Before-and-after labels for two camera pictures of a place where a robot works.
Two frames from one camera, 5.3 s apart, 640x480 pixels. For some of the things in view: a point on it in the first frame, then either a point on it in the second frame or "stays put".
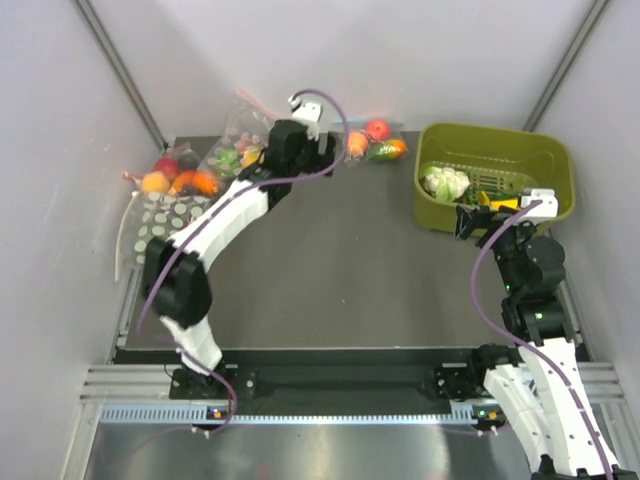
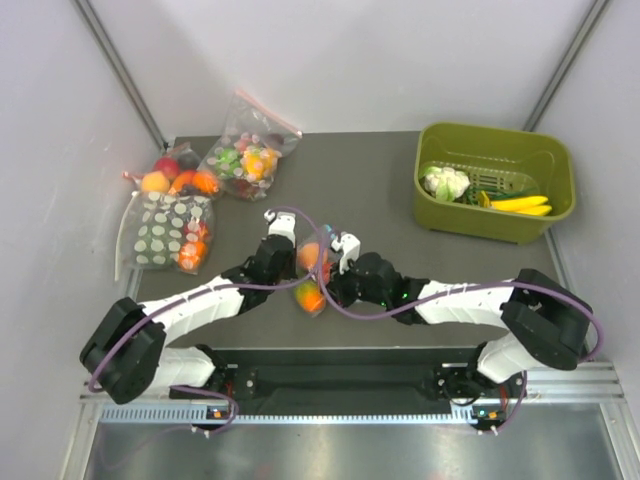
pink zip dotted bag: [239, 142] stays put
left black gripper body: [309, 154] -> [286, 273]
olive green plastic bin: [503, 157] stays put
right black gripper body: [515, 236] -> [350, 288]
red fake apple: [378, 129] -> [326, 272]
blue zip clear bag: [372, 141] -> [314, 257]
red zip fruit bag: [178, 170] stays put
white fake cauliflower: [445, 184] stays put
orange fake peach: [357, 143] -> [309, 254]
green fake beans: [494, 192] stays put
